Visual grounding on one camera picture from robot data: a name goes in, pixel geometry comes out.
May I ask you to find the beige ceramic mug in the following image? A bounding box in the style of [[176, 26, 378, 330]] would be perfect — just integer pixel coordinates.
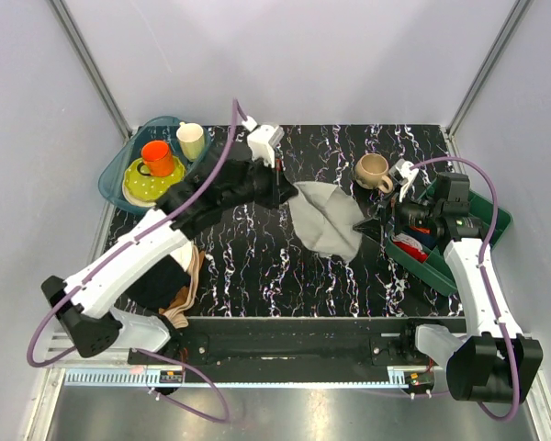
[[354, 153, 394, 194]]

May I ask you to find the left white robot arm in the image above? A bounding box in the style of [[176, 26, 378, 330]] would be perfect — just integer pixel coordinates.
[[41, 143, 298, 364]]

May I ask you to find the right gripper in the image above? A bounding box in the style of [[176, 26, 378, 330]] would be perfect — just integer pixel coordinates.
[[353, 183, 441, 245]]

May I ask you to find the beige tan garment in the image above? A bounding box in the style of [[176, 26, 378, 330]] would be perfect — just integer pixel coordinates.
[[158, 243, 205, 329]]

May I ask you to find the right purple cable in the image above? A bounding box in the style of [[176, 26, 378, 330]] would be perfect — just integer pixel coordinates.
[[362, 156, 523, 422]]

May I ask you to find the teal transparent plastic basin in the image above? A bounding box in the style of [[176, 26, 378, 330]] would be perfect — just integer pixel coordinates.
[[98, 116, 199, 215]]

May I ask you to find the orange cup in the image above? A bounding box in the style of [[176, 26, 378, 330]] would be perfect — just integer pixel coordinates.
[[138, 141, 175, 177]]

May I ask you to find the purple cable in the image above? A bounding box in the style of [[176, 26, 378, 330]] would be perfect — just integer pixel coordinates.
[[362, 156, 523, 422], [26, 97, 258, 423]]

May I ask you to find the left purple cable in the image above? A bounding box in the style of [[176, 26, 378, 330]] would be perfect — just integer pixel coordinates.
[[26, 97, 258, 423]]

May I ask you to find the red white rolled underwear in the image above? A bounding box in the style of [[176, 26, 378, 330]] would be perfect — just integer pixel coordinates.
[[391, 232, 428, 263]]

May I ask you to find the grey underwear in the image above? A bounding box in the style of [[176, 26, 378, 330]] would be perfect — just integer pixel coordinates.
[[288, 181, 365, 263]]

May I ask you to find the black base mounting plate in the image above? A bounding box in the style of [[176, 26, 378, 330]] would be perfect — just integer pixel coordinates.
[[127, 316, 469, 385]]

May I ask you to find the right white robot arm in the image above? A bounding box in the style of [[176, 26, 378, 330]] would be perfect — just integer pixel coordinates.
[[353, 172, 543, 404]]

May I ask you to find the yellow green dotted plate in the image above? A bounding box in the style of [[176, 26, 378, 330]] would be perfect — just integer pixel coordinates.
[[121, 155, 186, 207]]

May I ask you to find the black garment pile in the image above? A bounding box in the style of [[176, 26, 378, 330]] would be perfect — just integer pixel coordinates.
[[125, 255, 191, 312]]

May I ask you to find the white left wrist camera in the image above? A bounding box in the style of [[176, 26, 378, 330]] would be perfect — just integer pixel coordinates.
[[247, 124, 284, 168]]

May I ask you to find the cream yellow cup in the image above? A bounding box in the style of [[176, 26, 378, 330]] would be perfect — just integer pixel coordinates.
[[176, 121, 206, 162]]

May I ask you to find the green plastic divided organizer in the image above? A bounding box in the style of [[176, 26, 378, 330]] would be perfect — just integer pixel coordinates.
[[385, 172, 512, 297]]

